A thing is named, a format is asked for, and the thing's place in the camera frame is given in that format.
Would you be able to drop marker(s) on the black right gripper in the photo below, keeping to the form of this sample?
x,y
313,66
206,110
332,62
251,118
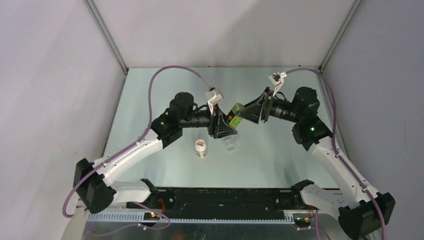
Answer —
x,y
252,110

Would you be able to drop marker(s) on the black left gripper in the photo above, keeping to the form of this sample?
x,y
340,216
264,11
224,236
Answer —
x,y
217,127

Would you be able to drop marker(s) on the green pill bottle black label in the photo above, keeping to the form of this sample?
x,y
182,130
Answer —
x,y
233,119

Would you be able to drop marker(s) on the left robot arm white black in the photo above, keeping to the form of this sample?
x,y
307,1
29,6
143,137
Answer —
x,y
96,183

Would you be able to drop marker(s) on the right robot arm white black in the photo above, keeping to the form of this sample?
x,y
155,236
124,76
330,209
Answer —
x,y
360,208

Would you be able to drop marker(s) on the white pill bottle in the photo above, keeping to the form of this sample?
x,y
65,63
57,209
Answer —
x,y
201,148

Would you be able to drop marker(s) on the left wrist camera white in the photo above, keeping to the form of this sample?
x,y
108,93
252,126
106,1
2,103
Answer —
x,y
214,96

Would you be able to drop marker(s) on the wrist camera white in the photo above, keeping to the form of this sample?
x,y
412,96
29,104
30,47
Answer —
x,y
214,96
277,79

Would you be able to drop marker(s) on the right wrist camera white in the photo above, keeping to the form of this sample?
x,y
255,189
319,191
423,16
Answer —
x,y
277,79

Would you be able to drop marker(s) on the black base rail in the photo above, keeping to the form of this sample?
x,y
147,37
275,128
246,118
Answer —
x,y
225,203

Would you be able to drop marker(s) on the white slotted cable duct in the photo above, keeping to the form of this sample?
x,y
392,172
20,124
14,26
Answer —
x,y
142,217

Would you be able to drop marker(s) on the right aluminium corner post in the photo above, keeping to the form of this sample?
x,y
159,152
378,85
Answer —
x,y
351,14

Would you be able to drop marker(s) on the aluminium corner post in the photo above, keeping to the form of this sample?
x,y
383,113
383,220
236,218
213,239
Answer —
x,y
351,14
106,34

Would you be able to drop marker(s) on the left aluminium corner post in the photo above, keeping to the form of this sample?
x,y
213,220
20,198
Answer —
x,y
106,34

